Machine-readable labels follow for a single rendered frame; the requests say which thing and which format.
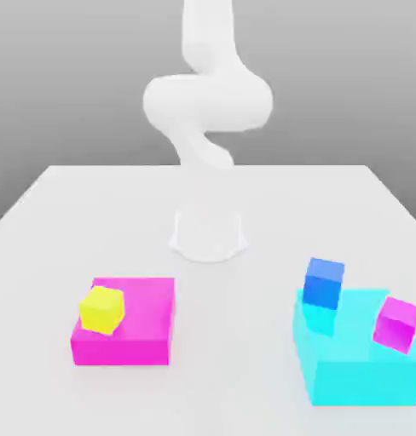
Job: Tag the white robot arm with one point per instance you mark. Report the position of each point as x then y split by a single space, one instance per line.
208 98

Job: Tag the small blue cube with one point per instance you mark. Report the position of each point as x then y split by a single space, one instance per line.
322 289

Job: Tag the small yellow cube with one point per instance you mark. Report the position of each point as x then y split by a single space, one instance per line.
100 311

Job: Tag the small cyan cube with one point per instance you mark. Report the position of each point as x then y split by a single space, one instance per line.
318 320

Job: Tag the small magenta cube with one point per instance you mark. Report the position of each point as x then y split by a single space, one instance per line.
397 327

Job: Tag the large magenta box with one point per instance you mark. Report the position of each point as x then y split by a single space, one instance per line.
143 327

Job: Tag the large cyan box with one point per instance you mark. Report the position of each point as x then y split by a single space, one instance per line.
351 371

